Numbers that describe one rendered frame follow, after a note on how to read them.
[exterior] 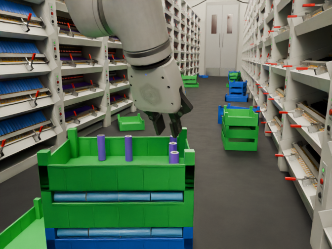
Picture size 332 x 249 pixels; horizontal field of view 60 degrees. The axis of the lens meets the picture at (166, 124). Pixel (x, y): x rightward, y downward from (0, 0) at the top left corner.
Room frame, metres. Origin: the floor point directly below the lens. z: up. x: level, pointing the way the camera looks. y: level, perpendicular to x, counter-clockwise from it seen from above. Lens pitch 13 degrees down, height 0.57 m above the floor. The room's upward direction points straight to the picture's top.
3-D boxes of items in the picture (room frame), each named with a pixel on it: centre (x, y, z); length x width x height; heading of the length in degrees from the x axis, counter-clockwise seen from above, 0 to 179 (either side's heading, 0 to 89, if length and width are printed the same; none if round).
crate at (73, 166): (0.62, 0.10, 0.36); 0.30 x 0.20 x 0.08; 91
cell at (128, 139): (0.68, 0.09, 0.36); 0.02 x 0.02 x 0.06
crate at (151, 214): (0.62, 0.10, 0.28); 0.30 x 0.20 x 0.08; 91
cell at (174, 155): (0.56, -0.02, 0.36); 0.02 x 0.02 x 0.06
